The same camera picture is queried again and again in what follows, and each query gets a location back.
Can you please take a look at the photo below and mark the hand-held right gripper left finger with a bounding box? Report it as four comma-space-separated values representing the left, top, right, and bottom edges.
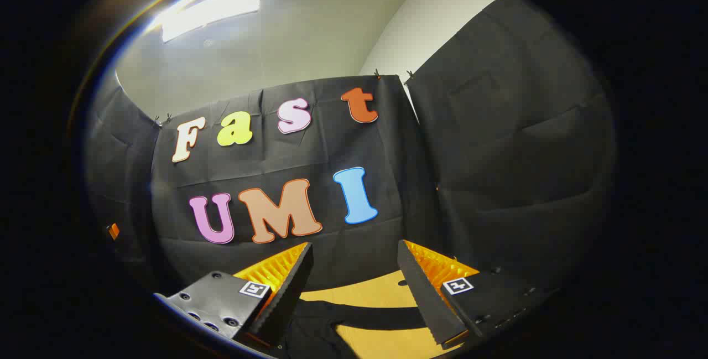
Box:
154, 242, 314, 348

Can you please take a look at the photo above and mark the black garment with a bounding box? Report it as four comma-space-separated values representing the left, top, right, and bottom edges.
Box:
279, 299, 429, 359

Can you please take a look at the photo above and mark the plain black backdrop cloth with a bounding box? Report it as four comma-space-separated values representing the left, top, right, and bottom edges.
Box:
407, 0, 617, 293
83, 71, 161, 288

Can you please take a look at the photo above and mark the ceiling light panel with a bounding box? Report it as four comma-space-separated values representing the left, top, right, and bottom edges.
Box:
160, 0, 266, 43

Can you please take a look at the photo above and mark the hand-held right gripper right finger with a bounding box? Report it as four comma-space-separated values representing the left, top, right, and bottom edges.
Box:
397, 240, 555, 347

